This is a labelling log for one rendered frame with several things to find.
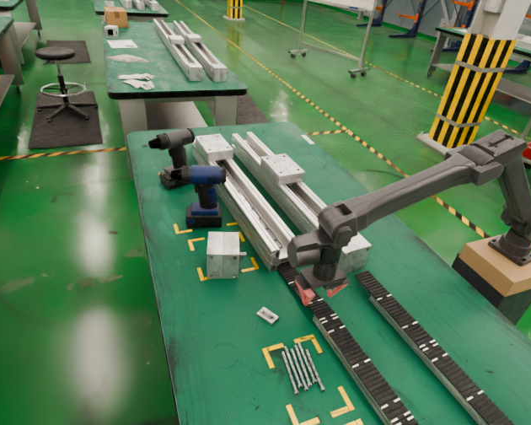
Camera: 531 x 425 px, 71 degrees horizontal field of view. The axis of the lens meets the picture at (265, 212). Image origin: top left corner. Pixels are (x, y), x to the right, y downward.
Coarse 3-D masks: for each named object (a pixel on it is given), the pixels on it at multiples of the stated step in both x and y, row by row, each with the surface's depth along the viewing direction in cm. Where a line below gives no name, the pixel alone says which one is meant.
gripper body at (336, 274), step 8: (320, 264) 88; (328, 264) 87; (336, 264) 87; (304, 272) 91; (312, 272) 92; (320, 272) 88; (328, 272) 88; (336, 272) 92; (344, 272) 93; (312, 280) 89; (320, 280) 90; (328, 280) 89; (336, 280) 90; (312, 288) 88
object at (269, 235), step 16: (192, 144) 164; (224, 160) 151; (240, 176) 139; (224, 192) 136; (240, 192) 135; (256, 192) 131; (240, 208) 123; (256, 208) 130; (240, 224) 126; (256, 224) 116; (272, 224) 120; (256, 240) 116; (272, 240) 110; (288, 240) 112; (272, 256) 108
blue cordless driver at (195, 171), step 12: (180, 168) 116; (192, 168) 115; (204, 168) 115; (216, 168) 116; (180, 180) 116; (192, 180) 115; (204, 180) 116; (216, 180) 116; (204, 192) 119; (216, 192) 121; (192, 204) 125; (204, 204) 122; (216, 204) 124; (192, 216) 123; (204, 216) 123; (216, 216) 124; (192, 228) 125
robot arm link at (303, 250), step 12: (348, 228) 79; (300, 240) 82; (312, 240) 82; (324, 240) 82; (336, 240) 80; (348, 240) 81; (288, 252) 86; (300, 252) 82; (312, 252) 83; (300, 264) 82
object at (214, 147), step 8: (200, 136) 156; (208, 136) 157; (216, 136) 158; (200, 144) 152; (208, 144) 150; (216, 144) 151; (224, 144) 152; (208, 152) 145; (216, 152) 146; (224, 152) 148; (232, 152) 149; (208, 160) 147; (216, 160) 150
